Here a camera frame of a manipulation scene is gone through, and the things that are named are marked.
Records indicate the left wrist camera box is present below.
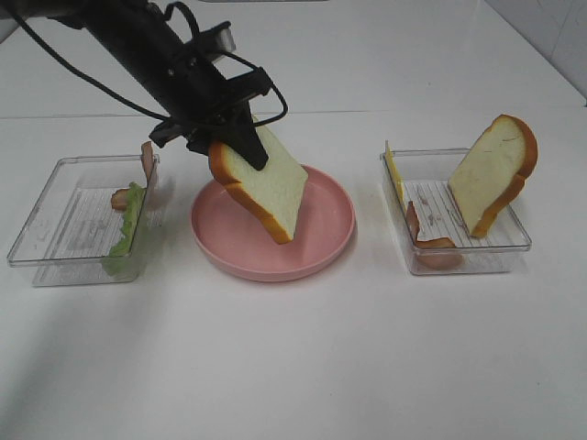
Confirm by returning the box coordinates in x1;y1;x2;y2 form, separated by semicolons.
193;21;236;62

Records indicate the pink round plate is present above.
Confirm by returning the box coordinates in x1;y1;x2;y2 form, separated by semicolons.
191;166;356;282

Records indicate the clear left plastic tray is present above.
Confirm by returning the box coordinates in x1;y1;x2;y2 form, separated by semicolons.
7;155;161;287

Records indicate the bread slice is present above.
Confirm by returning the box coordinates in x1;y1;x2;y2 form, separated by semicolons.
449;115;538;238
208;126;308;244

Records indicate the yellow cheese slice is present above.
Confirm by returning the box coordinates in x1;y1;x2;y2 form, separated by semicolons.
384;140;404;206

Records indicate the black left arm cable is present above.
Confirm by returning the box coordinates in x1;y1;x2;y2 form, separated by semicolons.
6;2;289;132

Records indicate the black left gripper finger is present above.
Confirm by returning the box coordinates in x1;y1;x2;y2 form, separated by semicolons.
215;103;269;171
186;132;219;156

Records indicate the clear right plastic tray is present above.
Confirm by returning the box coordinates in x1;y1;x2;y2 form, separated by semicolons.
381;148;532;276

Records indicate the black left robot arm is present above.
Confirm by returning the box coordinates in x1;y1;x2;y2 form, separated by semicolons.
46;1;271;171

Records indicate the green lettuce leaf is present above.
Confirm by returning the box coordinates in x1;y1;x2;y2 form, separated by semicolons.
102;181;146;277

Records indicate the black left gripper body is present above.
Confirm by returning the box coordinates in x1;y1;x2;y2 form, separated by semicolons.
149;54;271;148

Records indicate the clear plastic tray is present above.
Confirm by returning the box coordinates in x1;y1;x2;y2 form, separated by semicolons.
7;155;161;287
381;148;532;276

